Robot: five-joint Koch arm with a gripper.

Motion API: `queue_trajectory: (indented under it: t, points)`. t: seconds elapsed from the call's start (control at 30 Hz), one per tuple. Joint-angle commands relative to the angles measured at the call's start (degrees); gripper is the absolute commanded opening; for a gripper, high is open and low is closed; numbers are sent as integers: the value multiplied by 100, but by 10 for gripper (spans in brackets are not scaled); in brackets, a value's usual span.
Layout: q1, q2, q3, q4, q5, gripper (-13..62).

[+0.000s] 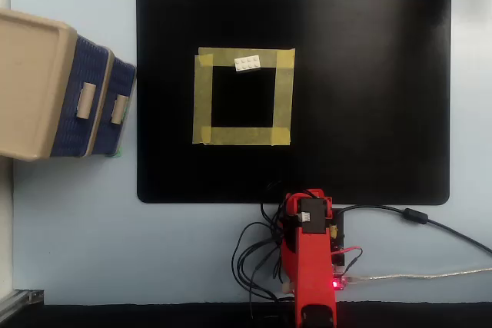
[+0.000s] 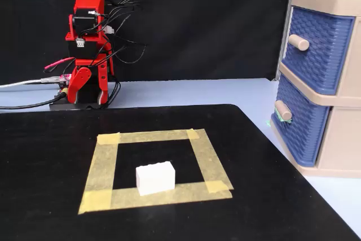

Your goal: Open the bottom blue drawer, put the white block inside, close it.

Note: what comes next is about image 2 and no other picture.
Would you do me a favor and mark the red movable gripper finger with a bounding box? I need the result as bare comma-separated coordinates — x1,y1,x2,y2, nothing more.
67,67,93,104

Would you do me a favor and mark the red fixed gripper finger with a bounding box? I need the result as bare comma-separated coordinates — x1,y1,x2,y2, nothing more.
74,57,114,105

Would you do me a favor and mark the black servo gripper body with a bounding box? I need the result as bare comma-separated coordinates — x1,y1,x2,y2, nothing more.
67,39,111,66

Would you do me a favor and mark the white cube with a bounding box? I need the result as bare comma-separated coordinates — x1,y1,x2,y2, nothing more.
135,160,177,197

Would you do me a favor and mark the blue drawer with taped knob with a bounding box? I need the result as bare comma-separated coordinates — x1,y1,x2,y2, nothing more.
270,76,331,168

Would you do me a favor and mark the blue drawer with clean knob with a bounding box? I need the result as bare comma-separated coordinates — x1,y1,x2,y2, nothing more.
280,6,355,96

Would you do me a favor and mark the beige plastic drawer cabinet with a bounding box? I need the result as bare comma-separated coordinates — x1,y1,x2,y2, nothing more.
278,0,361,179

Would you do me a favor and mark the pink controller board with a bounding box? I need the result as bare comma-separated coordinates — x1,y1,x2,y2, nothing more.
57,73,72,87

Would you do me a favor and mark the black table mat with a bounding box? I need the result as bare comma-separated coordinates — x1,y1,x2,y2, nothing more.
0,103,361,241

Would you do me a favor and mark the black backdrop cloth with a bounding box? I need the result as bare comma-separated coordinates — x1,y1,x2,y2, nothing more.
0,0,296,85

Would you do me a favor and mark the green tape on knob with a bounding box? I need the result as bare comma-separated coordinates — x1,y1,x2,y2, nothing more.
275,109,293,125

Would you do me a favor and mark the pink red wire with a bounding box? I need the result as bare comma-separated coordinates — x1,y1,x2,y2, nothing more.
43,57,76,71

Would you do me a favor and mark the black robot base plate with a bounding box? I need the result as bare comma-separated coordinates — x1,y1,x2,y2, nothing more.
49,97,114,111

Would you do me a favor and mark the black power cable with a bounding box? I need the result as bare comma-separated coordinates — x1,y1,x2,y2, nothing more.
0,87,69,110

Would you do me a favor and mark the white USB cable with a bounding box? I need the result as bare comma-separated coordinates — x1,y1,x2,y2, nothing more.
0,76,61,89

